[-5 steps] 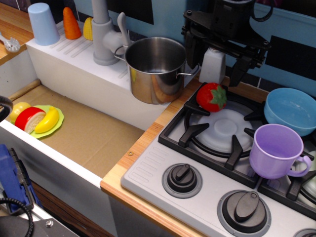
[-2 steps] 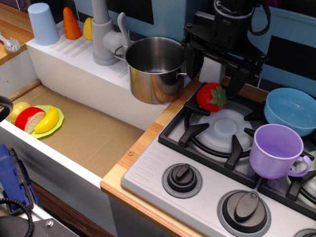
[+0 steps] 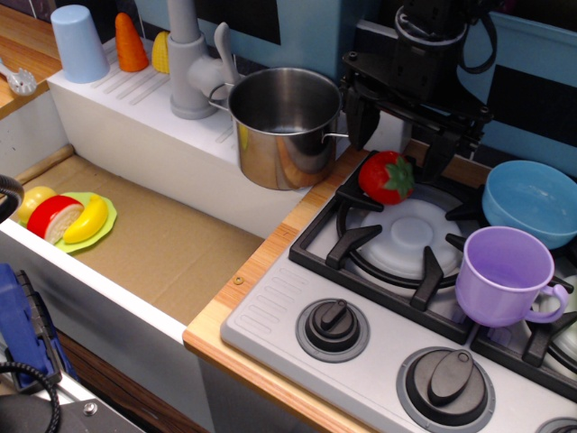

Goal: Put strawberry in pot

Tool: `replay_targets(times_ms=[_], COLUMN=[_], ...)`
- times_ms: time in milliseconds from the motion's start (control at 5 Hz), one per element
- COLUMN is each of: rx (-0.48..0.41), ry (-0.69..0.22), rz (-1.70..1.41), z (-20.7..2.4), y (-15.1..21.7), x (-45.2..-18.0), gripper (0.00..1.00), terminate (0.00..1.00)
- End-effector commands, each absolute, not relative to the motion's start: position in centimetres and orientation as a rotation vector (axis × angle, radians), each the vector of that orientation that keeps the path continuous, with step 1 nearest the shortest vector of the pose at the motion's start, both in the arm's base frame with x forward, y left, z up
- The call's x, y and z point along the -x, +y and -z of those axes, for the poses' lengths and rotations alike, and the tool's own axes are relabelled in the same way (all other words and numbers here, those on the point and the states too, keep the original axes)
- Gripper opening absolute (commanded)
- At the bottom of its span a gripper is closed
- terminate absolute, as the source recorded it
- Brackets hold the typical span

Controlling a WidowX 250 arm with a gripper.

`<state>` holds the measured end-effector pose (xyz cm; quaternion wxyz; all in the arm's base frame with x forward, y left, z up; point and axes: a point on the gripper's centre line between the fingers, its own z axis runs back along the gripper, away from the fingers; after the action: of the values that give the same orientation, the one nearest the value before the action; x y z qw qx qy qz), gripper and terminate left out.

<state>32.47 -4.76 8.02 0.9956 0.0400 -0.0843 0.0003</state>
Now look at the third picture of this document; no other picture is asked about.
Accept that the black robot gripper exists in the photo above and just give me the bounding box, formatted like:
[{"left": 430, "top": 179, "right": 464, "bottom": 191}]
[{"left": 341, "top": 26, "right": 492, "bottom": 183}]

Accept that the red toy strawberry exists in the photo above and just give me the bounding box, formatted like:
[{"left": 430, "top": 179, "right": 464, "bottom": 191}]
[{"left": 358, "top": 151, "right": 415, "bottom": 205}]

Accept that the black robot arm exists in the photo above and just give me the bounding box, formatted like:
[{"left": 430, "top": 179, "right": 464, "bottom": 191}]
[{"left": 341, "top": 1, "right": 497, "bottom": 183}]

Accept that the stainless steel pot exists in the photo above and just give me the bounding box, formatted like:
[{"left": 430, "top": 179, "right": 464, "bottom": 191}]
[{"left": 208, "top": 68, "right": 342, "bottom": 190}]

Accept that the white salt shaker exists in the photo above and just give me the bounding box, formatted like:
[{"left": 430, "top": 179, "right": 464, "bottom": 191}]
[{"left": 372, "top": 112, "right": 412, "bottom": 153}]

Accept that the blue plastic bowl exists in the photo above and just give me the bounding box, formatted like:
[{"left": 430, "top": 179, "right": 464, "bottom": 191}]
[{"left": 481, "top": 161, "right": 576, "bottom": 250}]

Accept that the black stove grate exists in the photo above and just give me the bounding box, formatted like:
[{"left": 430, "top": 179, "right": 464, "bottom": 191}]
[{"left": 288, "top": 172, "right": 487, "bottom": 344}]

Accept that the purple plastic cup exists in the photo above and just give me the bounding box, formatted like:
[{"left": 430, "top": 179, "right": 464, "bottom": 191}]
[{"left": 455, "top": 226, "right": 569, "bottom": 327}]

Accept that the grey toy stove top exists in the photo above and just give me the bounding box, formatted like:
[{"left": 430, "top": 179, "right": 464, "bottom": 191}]
[{"left": 219, "top": 151, "right": 577, "bottom": 433}]

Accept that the grey toy faucet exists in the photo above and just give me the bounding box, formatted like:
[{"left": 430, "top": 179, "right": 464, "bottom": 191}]
[{"left": 167, "top": 0, "right": 241, "bottom": 120}]

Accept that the small black stove knob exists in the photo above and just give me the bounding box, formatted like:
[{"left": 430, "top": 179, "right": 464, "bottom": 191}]
[{"left": 296, "top": 299, "right": 371, "bottom": 364}]

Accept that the yellow toy corn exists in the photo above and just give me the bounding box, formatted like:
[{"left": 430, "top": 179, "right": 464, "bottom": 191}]
[{"left": 151, "top": 31, "right": 169, "bottom": 74}]

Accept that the brown cardboard sheet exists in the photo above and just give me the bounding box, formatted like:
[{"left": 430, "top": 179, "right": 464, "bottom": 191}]
[{"left": 16, "top": 155, "right": 263, "bottom": 325}]

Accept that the large black stove knob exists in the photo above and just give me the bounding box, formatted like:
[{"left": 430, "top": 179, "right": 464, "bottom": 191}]
[{"left": 396, "top": 347, "right": 496, "bottom": 432}]

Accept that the orange toy carrot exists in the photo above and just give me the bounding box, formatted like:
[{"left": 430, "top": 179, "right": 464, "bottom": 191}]
[{"left": 114, "top": 13, "right": 149, "bottom": 72}]

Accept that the yellow toy banana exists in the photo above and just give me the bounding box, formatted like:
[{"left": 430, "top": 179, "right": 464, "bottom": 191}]
[{"left": 62, "top": 195, "right": 108, "bottom": 244}]

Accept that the light blue plastic cup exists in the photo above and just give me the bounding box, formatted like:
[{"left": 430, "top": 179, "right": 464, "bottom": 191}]
[{"left": 50, "top": 5, "right": 110, "bottom": 84}]

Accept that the green plastic plate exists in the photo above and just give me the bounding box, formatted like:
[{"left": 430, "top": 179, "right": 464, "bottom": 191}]
[{"left": 17, "top": 187, "right": 117, "bottom": 253}]

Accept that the red toy apple slice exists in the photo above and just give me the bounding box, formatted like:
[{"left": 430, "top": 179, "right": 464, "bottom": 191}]
[{"left": 26, "top": 195, "right": 84, "bottom": 244}]

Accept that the yellow toy lemon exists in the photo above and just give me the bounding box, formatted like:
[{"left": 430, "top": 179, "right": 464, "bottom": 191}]
[{"left": 16, "top": 186, "right": 57, "bottom": 225}]

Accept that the white slotted spoon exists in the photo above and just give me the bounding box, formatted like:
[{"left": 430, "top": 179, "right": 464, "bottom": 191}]
[{"left": 0, "top": 61, "right": 38, "bottom": 97}]

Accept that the blue clamp device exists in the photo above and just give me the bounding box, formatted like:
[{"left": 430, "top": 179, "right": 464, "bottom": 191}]
[{"left": 1, "top": 263, "right": 78, "bottom": 384}]

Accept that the black braided cable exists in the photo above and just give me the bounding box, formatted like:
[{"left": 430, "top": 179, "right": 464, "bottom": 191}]
[{"left": 0, "top": 360, "right": 63, "bottom": 433}]

